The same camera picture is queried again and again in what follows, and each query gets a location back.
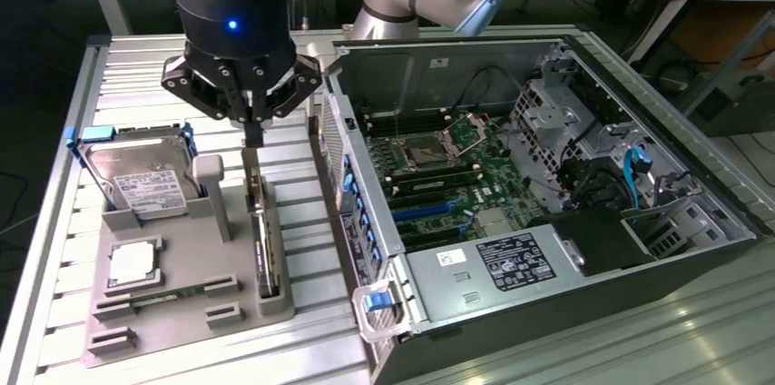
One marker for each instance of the thin locking lever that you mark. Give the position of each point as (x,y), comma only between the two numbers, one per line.
(396,121)

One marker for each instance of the silver disk bay cage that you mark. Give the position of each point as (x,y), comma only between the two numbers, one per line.
(547,121)

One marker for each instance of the open socket cover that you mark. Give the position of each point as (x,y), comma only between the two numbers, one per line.
(466,131)

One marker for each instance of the silver power supply unit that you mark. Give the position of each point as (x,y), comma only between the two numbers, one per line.
(454,289)

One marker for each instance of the dark grey cabinet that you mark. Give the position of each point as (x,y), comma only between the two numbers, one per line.
(739,108)

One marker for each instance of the green RAM stick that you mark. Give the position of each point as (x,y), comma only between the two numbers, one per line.
(169,295)

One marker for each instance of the grey parts rack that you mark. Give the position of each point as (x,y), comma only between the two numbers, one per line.
(193,267)

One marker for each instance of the blue expansion slot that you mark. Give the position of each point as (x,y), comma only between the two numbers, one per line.
(424,211)

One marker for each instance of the silver CPU chip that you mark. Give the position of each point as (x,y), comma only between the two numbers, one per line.
(133,264)

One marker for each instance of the green motherboard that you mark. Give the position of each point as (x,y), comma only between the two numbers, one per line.
(503,185)

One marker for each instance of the Nvidia graphics card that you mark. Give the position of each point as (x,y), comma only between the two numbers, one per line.
(264,239)

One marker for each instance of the black open PC case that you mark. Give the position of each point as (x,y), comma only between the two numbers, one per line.
(606,312)

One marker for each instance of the blue case latch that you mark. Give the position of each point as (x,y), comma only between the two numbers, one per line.
(375,302)

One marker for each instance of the black air shroud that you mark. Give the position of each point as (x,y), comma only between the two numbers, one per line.
(606,239)

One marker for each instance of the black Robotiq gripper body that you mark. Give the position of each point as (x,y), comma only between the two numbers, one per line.
(229,3)

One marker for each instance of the silver chipset heatsink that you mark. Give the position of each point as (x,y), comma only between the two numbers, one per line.
(495,221)

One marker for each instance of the CPU socket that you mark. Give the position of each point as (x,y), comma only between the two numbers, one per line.
(426,151)

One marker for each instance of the hard disk with blue carrier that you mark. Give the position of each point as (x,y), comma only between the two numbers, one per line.
(145,180)

